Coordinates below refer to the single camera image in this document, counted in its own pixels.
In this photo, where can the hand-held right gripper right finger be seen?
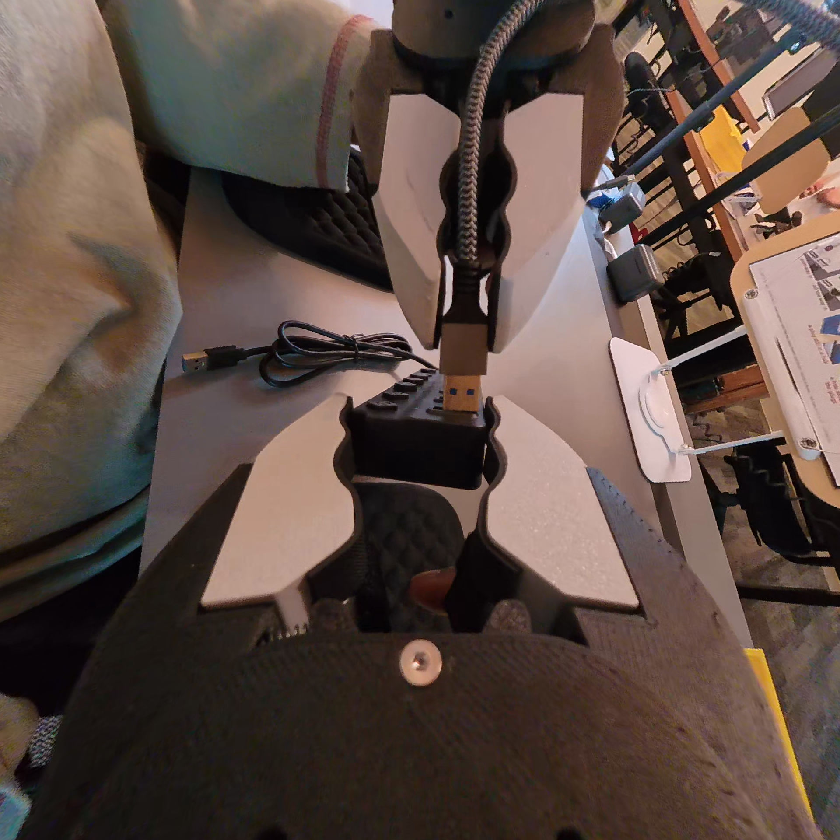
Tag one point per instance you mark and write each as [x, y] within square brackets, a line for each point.
[558, 525]

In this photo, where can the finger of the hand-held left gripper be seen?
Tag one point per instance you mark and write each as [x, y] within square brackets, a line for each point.
[410, 197]
[544, 184]

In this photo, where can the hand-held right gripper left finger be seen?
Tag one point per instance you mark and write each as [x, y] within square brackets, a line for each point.
[282, 518]

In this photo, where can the person's left forearm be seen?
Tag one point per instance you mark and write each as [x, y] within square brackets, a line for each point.
[249, 85]

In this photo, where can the dark grey power adapter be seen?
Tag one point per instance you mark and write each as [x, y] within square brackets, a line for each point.
[623, 208]
[635, 274]

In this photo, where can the black quilted pad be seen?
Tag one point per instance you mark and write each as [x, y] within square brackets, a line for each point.
[400, 538]
[315, 223]

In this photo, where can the instruction sheet on board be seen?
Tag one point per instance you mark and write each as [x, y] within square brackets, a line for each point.
[630, 367]

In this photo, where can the yellow plastic bin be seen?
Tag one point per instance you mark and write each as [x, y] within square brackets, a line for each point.
[722, 141]

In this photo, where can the black light stand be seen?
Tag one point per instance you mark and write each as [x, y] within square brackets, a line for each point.
[722, 100]

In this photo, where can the tan wooden board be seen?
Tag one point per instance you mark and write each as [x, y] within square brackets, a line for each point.
[787, 157]

